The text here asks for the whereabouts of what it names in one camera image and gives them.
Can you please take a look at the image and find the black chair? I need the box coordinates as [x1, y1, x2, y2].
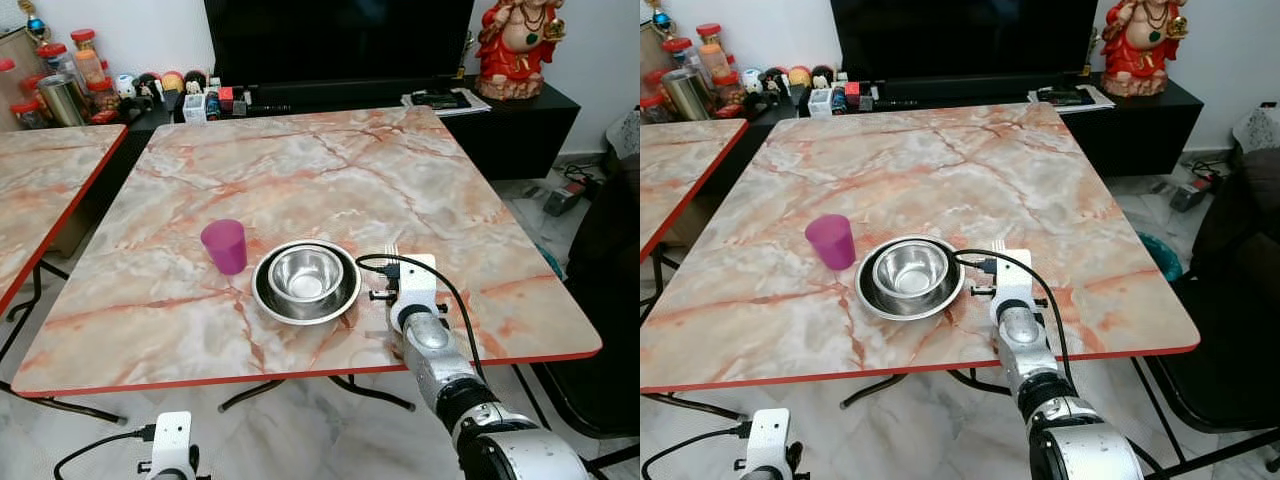
[1145, 100, 1280, 476]
[530, 150, 641, 471]

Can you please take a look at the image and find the floor power strip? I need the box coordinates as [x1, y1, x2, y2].
[543, 180, 591, 216]
[1168, 175, 1216, 213]

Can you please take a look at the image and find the marble pattern side table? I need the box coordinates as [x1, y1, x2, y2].
[640, 118, 749, 263]
[0, 124, 129, 361]

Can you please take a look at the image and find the black television console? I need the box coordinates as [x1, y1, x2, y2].
[100, 75, 581, 181]
[745, 72, 1204, 179]

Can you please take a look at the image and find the purple plastic cup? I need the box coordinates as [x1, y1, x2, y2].
[805, 214, 857, 272]
[200, 219, 248, 276]

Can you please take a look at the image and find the short red lid jar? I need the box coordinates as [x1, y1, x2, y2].
[662, 37, 696, 76]
[37, 42, 71, 81]

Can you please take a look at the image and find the tall red lid jar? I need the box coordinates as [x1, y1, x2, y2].
[70, 28, 106, 86]
[697, 23, 731, 81]

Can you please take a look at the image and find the red laughing buddha statue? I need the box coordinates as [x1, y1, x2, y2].
[1100, 0, 1189, 98]
[476, 0, 567, 101]

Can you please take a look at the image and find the round steel plate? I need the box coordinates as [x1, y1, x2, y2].
[251, 240, 362, 326]
[855, 235, 966, 322]

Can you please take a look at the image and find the stack of papers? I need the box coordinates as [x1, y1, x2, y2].
[402, 88, 491, 116]
[1028, 85, 1116, 113]

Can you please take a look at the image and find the steel bowl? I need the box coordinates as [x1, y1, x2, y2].
[267, 246, 345, 304]
[872, 241, 951, 298]

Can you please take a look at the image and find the marble pattern folding table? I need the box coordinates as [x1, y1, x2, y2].
[10, 105, 603, 413]
[640, 100, 1201, 411]

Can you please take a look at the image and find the black flat television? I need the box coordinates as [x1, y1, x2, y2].
[830, 0, 1098, 81]
[203, 0, 476, 89]

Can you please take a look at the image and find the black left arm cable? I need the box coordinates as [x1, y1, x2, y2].
[641, 422, 753, 480]
[52, 424, 158, 480]

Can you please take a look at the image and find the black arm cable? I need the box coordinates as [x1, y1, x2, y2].
[52, 424, 158, 480]
[952, 248, 1076, 391]
[641, 422, 753, 480]
[355, 253, 488, 386]

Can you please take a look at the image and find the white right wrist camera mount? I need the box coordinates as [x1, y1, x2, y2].
[970, 249, 1049, 331]
[368, 253, 448, 336]

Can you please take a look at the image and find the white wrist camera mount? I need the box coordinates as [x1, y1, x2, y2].
[150, 411, 194, 480]
[970, 249, 1049, 331]
[368, 253, 448, 336]
[745, 408, 793, 480]

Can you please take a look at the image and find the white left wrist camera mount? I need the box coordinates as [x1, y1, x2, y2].
[745, 408, 793, 480]
[150, 411, 194, 480]

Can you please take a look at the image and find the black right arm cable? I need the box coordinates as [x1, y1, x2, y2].
[952, 248, 1076, 391]
[355, 253, 488, 386]

